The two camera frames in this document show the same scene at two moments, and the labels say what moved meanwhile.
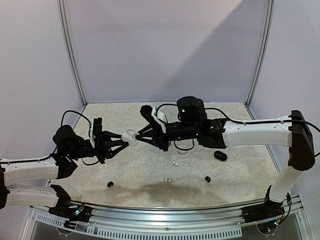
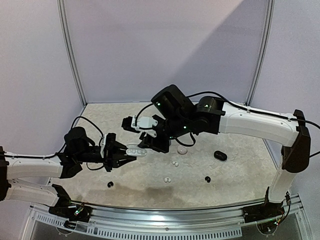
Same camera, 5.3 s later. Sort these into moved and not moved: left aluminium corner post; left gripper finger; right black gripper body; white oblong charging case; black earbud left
Moved: left gripper finger; white oblong charging case
Not moved: left aluminium corner post; right black gripper body; black earbud left
